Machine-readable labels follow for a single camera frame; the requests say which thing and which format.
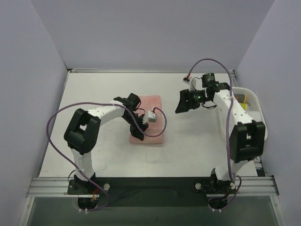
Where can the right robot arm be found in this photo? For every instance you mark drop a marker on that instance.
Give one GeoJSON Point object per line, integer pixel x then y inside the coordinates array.
{"type": "Point", "coordinates": [218, 93]}

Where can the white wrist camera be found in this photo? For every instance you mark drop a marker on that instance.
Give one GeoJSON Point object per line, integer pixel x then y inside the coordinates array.
{"type": "Point", "coordinates": [191, 82]}
{"type": "Point", "coordinates": [149, 116]}

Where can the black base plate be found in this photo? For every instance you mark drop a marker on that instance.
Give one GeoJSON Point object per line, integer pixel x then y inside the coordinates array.
{"type": "Point", "coordinates": [150, 198]}

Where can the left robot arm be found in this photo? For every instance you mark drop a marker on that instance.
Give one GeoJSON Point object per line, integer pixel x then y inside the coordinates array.
{"type": "Point", "coordinates": [82, 132]}

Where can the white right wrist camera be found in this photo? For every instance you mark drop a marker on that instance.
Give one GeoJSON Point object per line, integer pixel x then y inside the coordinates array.
{"type": "Point", "coordinates": [191, 82]}

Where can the pink towel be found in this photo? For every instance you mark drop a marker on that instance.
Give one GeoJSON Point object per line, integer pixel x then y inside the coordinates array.
{"type": "Point", "coordinates": [148, 103]}

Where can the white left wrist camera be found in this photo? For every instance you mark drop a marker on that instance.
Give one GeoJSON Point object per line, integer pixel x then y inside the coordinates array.
{"type": "Point", "coordinates": [149, 116]}

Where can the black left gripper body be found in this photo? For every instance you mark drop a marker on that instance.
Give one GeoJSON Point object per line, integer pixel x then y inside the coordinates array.
{"type": "Point", "coordinates": [138, 128]}

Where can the aluminium front rail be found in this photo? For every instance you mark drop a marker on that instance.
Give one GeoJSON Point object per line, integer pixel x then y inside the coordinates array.
{"type": "Point", "coordinates": [62, 187]}

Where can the white towel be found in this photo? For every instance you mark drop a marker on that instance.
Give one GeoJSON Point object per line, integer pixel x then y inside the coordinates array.
{"type": "Point", "coordinates": [256, 115]}

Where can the white perforated plastic basket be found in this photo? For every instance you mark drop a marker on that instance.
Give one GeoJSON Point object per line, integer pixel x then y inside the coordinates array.
{"type": "Point", "coordinates": [252, 109]}

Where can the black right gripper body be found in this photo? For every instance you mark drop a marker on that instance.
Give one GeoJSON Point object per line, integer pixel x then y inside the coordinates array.
{"type": "Point", "coordinates": [188, 100]}

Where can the rolled yellow towel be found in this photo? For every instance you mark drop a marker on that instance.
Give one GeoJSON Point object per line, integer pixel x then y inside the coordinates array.
{"type": "Point", "coordinates": [244, 106]}

